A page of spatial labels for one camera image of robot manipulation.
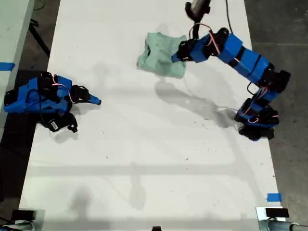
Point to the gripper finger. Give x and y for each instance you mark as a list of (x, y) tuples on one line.
[(93, 101), (91, 95), (178, 60), (176, 56)]

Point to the pale green T-shirt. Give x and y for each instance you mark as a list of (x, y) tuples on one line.
[(163, 67)]

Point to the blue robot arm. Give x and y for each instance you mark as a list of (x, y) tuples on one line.
[(250, 62), (36, 98)]

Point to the black stand leg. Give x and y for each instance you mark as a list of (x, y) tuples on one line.
[(39, 39)]

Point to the blue tape strip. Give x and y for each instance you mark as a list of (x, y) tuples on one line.
[(274, 197), (6, 66)]

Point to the pale side table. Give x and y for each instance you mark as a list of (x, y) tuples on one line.
[(12, 48)]

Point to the small black box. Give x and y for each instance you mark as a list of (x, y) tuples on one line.
[(22, 214), (156, 228), (276, 213)]

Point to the black camera box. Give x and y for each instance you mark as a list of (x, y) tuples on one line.
[(198, 8), (54, 125)]

